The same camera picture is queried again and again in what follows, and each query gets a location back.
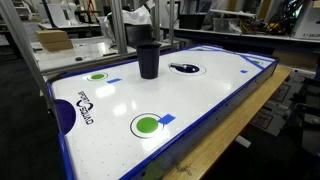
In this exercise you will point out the black marker with grey cap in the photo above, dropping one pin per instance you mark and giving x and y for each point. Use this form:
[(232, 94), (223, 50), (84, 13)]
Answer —
[(177, 65)]

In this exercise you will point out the dark navy plastic cup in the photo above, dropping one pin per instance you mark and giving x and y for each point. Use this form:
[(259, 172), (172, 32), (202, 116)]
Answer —
[(148, 61)]

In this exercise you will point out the white blue air hockey table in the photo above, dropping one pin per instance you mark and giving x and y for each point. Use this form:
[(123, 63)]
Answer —
[(173, 100)]

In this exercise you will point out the black laptop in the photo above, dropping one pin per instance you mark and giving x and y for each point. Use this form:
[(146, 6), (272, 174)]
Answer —
[(138, 33)]

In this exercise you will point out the white cloth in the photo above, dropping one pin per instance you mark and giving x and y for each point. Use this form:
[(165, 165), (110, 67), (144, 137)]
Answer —
[(135, 16)]

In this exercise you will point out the small black object on workbench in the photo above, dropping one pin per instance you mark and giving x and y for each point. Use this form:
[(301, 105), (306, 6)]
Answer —
[(79, 58)]

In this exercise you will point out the clear plastic storage bin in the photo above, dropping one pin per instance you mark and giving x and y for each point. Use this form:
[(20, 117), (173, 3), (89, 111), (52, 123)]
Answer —
[(226, 25)]

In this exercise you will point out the white block under table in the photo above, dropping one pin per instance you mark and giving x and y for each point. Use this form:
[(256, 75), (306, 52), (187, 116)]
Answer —
[(242, 141)]

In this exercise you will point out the brown cardboard box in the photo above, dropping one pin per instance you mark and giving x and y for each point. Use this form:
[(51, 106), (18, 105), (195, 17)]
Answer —
[(53, 40)]

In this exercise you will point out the white machine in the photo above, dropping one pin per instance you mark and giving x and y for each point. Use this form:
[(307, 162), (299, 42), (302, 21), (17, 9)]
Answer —
[(61, 13)]

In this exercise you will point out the black equipment rack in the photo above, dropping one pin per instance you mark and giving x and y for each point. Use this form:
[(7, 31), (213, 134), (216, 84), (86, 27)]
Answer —
[(306, 113)]

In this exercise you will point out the white equipment box with text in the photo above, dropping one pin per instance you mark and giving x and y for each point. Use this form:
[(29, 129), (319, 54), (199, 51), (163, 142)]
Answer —
[(308, 23)]

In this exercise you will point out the aluminum frame post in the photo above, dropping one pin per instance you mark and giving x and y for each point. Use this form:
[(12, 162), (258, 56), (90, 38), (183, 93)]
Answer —
[(23, 46), (119, 26), (156, 20), (172, 23)]

